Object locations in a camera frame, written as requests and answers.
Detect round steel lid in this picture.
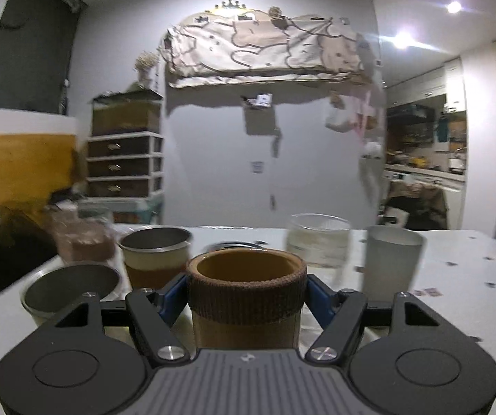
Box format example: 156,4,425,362
206,239,271,252

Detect chair with dark cloth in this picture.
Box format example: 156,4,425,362
382,181,449,231

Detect brown cup with knit sleeve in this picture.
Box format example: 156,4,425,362
186,248,308,352

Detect printed bear cloth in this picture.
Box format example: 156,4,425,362
165,8,372,90

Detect clear plastic jar brown contents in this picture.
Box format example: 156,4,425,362
44,204,117,265

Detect kitchen counter with clutter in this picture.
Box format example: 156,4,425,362
384,112,468,183

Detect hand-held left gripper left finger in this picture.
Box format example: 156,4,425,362
54,274,189,364

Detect white kitchen cabinets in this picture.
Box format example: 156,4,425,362
385,30,496,113

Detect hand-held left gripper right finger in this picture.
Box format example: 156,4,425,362
305,274,442,364

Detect dried flower bunch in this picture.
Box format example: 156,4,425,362
134,49,159,84

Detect steel-rimmed cup with brown sleeve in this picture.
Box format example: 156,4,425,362
117,227,193,291

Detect frosted white cup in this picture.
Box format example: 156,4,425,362
361,225,427,302

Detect wall pocket holder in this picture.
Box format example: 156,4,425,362
240,92,278,137

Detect brown storage box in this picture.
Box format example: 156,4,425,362
89,90,164,137

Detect hanging plastic bag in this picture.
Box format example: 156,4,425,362
325,91,384,136

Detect clear glass cup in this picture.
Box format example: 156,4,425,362
285,213,353,284

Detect white drawer unit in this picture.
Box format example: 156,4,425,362
85,131,165,200

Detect crown ornament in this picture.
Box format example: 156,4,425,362
214,0,249,12

